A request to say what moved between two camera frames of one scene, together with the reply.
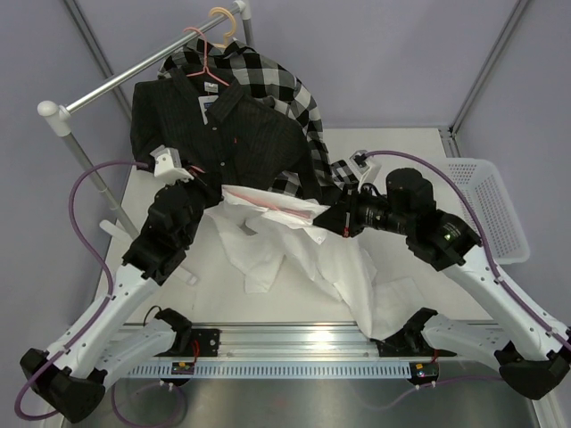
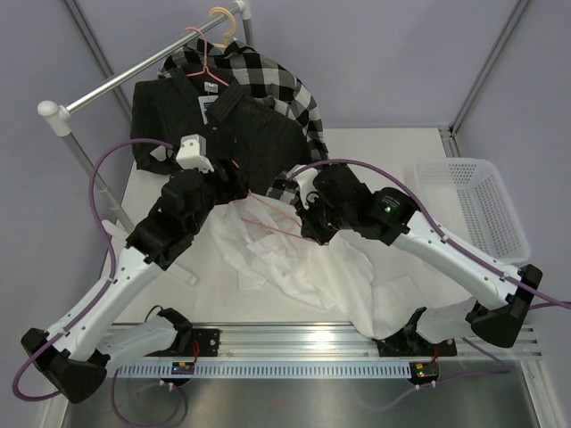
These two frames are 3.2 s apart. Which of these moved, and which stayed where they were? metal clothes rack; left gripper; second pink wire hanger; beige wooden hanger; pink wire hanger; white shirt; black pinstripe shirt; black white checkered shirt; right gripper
Moved: left gripper; pink wire hanger; right gripper; white shirt
Stayed: black white checkered shirt; metal clothes rack; second pink wire hanger; black pinstripe shirt; beige wooden hanger
